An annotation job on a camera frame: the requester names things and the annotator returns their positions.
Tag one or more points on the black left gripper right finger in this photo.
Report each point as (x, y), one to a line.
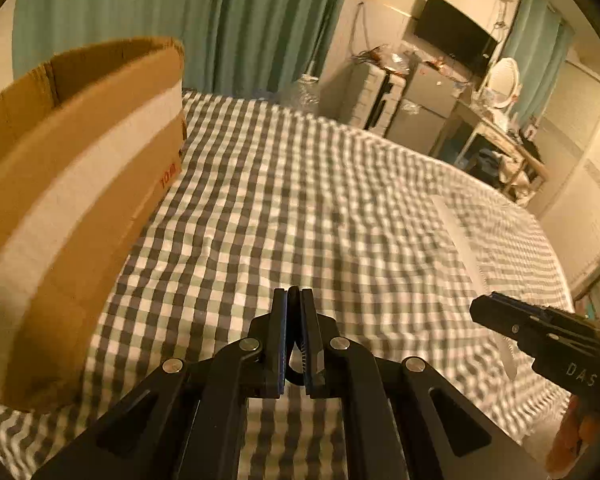
(402, 420)

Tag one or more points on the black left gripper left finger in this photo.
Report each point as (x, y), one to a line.
(183, 421)

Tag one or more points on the person's right hand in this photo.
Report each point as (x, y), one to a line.
(578, 429)

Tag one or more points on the checkered bed sheet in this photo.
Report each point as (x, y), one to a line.
(392, 243)

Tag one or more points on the white sliding wardrobe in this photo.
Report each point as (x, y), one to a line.
(568, 203)

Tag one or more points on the white dressing table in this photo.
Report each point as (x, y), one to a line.
(516, 166)

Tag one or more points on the white oval vanity mirror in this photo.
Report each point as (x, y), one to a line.
(502, 84)

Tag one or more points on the brown cardboard box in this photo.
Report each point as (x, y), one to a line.
(90, 142)

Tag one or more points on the silver mini fridge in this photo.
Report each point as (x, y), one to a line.
(427, 102)

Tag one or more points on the teal window curtain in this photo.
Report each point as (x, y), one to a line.
(539, 41)

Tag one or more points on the white suitcase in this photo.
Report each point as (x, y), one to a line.
(372, 97)

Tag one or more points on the large water bottle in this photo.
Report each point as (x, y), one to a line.
(303, 95)

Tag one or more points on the black wall television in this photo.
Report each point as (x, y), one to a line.
(456, 35)

